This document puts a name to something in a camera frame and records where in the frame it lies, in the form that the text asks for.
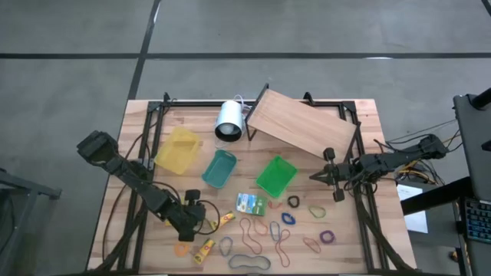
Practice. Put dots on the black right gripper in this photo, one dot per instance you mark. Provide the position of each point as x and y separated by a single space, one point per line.
343 171

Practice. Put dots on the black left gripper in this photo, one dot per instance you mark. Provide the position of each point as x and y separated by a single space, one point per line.
188 224

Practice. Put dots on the yellow glue tube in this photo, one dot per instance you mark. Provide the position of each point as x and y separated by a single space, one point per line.
204 251

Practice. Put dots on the yellow-green rubber band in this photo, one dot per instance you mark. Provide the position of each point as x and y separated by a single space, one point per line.
324 211

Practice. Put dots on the yellow green crayon box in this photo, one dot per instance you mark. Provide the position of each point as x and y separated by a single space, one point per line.
222 221

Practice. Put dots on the grey-blue rubber band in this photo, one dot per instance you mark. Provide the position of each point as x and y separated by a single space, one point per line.
220 247

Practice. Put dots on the small red rubber band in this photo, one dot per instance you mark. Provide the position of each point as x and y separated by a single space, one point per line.
269 205

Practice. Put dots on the long orange-red rubber band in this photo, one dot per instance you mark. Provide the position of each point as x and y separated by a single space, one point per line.
248 237

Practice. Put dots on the teal plastic bin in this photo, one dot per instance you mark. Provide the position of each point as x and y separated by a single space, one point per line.
219 170

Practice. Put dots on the blue green card pack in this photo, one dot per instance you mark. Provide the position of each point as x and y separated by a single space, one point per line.
251 204

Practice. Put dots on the orange rubber band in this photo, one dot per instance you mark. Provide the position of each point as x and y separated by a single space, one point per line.
254 226

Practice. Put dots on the thin red-orange rubber band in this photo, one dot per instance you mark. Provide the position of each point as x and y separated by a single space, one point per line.
311 245

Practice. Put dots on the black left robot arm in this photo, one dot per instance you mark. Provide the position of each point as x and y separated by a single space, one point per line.
134 178

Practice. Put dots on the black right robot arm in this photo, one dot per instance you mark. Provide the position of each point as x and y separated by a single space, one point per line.
383 161

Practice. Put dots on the black desk bar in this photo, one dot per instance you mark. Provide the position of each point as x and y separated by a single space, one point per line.
433 197

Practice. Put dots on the green plastic mesh basket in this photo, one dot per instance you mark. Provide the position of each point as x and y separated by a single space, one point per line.
276 176

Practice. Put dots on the wooden shelf riser black legs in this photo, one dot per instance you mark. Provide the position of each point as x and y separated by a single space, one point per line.
303 124

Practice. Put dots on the yellow translucent plastic bin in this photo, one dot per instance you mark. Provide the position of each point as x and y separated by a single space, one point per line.
176 153

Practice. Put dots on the white paper sheet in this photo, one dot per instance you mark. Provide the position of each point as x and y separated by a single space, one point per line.
416 222

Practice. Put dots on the white cylindrical lamp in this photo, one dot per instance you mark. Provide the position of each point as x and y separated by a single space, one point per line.
230 115

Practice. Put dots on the dark grey monitor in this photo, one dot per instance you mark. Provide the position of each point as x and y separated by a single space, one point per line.
473 134

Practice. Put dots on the grey metal cart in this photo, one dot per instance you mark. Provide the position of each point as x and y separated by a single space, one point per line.
34 189

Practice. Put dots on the backlit keyboard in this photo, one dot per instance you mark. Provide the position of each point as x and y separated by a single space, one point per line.
478 220

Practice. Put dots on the black aluminium table frame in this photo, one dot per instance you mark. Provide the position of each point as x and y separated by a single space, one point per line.
192 103

